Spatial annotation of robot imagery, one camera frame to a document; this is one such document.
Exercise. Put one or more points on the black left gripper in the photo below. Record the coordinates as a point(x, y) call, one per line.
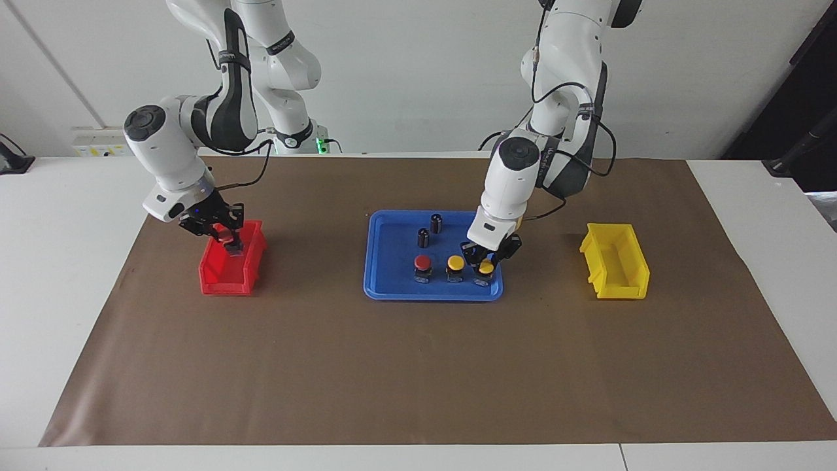
point(507, 247)

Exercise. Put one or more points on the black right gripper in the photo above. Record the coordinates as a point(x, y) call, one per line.
point(209, 212)

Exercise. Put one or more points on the yellow push button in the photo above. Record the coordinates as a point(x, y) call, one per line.
point(486, 267)
point(456, 263)

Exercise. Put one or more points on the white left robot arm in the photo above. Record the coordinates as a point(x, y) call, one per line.
point(510, 183)

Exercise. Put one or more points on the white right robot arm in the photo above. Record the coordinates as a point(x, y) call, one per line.
point(167, 150)

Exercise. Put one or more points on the red plastic bin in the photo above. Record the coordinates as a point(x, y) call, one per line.
point(219, 278)

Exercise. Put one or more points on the black cylindrical capacitor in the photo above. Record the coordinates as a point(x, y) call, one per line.
point(424, 238)
point(436, 224)

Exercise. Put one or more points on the blue plastic tray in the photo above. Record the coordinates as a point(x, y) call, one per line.
point(392, 275)

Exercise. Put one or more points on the brown paper table mat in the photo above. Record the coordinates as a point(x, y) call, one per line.
point(418, 366)

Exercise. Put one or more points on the yellow plastic bin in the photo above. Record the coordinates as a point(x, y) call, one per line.
point(618, 271)

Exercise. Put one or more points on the black stand leg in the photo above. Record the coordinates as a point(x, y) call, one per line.
point(801, 147)

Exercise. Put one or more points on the white wall power strip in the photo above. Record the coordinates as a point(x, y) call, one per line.
point(98, 140)

